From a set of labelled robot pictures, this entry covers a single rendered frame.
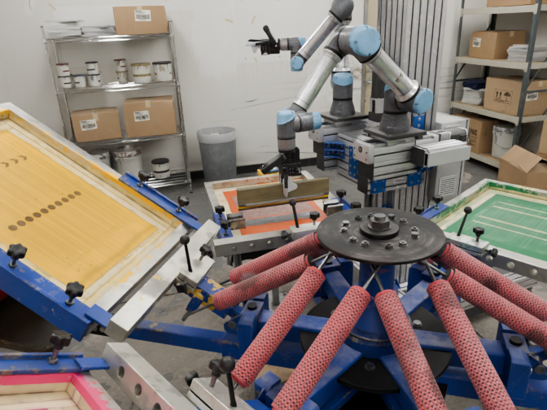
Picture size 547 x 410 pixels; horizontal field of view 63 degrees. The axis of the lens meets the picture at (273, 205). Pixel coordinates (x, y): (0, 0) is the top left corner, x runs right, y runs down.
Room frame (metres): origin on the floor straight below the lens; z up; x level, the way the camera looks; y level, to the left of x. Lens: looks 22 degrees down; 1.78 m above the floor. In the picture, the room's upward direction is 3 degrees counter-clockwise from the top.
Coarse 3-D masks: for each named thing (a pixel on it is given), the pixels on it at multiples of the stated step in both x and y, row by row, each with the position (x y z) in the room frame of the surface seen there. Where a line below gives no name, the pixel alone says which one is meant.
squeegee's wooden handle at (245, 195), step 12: (300, 180) 1.84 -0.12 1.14; (312, 180) 1.83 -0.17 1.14; (324, 180) 1.84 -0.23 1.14; (240, 192) 1.75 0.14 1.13; (252, 192) 1.76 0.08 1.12; (264, 192) 1.77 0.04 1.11; (276, 192) 1.79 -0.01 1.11; (288, 192) 1.80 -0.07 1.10; (300, 192) 1.81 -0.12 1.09; (312, 192) 1.82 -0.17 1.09; (324, 192) 1.84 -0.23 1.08; (240, 204) 1.75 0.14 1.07
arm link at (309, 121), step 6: (300, 114) 1.84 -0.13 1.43; (306, 114) 1.84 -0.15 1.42; (312, 114) 1.84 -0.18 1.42; (318, 114) 1.85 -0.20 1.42; (300, 120) 1.80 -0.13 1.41; (306, 120) 1.81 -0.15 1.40; (312, 120) 1.82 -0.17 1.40; (318, 120) 1.84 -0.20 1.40; (300, 126) 1.80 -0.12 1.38; (306, 126) 1.81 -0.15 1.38; (312, 126) 1.82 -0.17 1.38; (318, 126) 1.84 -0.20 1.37; (300, 132) 1.83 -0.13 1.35
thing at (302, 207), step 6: (288, 204) 2.01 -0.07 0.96; (300, 204) 2.01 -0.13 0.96; (306, 204) 2.00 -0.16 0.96; (312, 204) 2.00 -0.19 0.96; (276, 210) 1.95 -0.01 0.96; (282, 210) 1.95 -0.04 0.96; (288, 210) 1.94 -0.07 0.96; (300, 210) 1.94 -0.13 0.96; (306, 210) 1.93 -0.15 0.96; (312, 210) 1.93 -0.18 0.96; (318, 210) 1.93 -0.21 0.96; (324, 216) 1.85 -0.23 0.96; (288, 222) 1.80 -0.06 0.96; (294, 222) 1.80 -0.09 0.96; (300, 222) 1.80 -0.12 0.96; (306, 222) 1.80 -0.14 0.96; (312, 222) 1.79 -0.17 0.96; (288, 228) 1.75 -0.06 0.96
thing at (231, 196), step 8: (224, 192) 2.22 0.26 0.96; (232, 192) 2.22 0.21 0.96; (232, 200) 2.10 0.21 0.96; (232, 208) 1.99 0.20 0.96; (256, 208) 1.98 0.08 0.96; (264, 208) 1.98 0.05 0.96; (272, 208) 1.97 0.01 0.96; (248, 216) 1.89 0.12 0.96; (256, 216) 1.88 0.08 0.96; (264, 216) 1.88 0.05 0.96; (264, 224) 1.80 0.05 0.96; (272, 224) 1.79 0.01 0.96; (280, 224) 1.79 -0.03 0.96; (240, 232) 1.73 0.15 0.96; (248, 232) 1.72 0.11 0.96; (256, 232) 1.72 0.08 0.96; (264, 232) 1.72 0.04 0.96
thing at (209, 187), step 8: (264, 176) 2.36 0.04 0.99; (272, 176) 2.36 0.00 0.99; (296, 176) 2.38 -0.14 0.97; (304, 176) 2.34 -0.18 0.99; (312, 176) 2.33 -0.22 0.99; (208, 184) 2.27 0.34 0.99; (216, 184) 2.28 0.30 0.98; (224, 184) 2.29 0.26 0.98; (232, 184) 2.30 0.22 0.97; (240, 184) 2.31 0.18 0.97; (248, 184) 2.32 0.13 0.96; (256, 184) 2.33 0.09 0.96; (208, 192) 2.14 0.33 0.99; (208, 200) 2.10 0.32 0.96; (216, 200) 2.02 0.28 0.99
